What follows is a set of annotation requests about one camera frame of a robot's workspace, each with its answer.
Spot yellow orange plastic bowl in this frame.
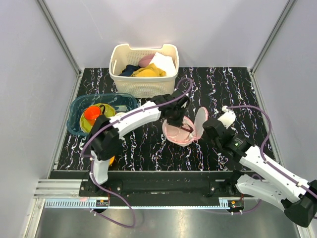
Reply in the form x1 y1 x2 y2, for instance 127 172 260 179
109 156 115 166

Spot maroon bra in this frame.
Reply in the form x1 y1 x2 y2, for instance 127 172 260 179
180 124 194 133

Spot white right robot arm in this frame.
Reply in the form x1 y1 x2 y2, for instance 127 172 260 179
202 119 317 228

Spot green polka dot plate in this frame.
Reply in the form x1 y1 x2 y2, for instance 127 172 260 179
80 103 116 133

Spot white cloth in basket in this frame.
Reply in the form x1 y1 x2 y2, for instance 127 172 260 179
150 52 176 77

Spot pink cloth in basket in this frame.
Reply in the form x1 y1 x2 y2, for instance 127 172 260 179
138 54 155 68

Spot yellow cloth in basket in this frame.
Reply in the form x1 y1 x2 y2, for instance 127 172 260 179
131 63 166 77

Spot orange mug black handle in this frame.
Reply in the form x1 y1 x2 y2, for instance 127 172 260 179
84 105 106 126

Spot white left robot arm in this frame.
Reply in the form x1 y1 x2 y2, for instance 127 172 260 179
82 92 190 196

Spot teal transparent plastic bin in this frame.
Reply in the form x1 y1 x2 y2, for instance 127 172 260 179
66 93 138 136

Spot white pink mesh laundry bag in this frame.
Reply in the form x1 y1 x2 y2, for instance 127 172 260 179
162 107 208 147

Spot navy cloth in basket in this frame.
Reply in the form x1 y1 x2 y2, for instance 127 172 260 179
119 64 140 77

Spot pale yellow white mug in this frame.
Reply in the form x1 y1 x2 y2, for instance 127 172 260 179
115 112 126 117

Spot cream plastic laundry basket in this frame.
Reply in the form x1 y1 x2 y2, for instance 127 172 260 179
109 44 179 98

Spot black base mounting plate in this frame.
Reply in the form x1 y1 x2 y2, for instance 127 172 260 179
78 171 256 207

